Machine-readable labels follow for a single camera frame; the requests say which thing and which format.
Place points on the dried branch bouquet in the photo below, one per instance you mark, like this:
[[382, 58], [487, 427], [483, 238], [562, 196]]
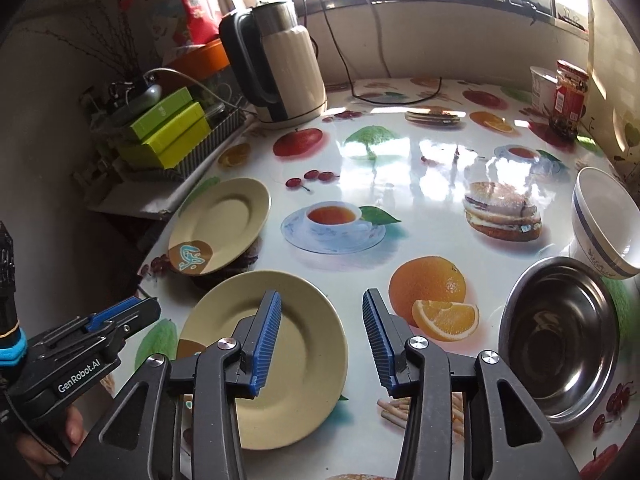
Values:
[[122, 60]]

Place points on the lime green box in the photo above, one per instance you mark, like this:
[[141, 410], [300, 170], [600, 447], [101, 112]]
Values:
[[175, 127], [172, 157]]

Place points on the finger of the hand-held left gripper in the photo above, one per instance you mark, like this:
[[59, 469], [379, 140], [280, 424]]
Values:
[[117, 312]]

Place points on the plain beige plate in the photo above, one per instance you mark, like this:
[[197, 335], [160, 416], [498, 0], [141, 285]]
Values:
[[300, 360]]

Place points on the stainless steel bowl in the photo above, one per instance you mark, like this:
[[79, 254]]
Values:
[[560, 340]]

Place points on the glass jar with red label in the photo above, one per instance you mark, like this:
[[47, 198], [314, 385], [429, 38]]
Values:
[[570, 95]]

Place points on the orange bowl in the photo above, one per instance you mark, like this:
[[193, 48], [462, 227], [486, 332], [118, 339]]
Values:
[[210, 57]]

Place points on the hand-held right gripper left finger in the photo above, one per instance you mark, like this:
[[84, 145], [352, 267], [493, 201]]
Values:
[[267, 340]]

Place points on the white and black electric kettle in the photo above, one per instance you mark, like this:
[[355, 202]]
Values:
[[290, 70]]

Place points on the person's left hand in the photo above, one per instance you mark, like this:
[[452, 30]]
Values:
[[70, 427]]

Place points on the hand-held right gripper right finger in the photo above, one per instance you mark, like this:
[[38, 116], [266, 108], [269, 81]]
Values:
[[377, 340]]

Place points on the white plastic cup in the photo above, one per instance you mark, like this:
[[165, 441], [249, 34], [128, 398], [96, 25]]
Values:
[[542, 87]]

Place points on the white bowl with blue rim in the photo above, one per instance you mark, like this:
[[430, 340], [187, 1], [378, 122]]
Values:
[[600, 220]]

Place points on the grey ribbed basket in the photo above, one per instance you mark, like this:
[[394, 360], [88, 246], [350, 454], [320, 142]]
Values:
[[222, 135]]

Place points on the grey oval device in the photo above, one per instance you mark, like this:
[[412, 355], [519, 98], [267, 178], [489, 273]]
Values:
[[140, 97]]

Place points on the beige plate with brown logo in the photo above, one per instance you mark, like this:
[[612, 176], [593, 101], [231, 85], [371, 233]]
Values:
[[225, 220]]

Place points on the red printed packet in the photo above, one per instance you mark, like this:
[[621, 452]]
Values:
[[195, 5]]

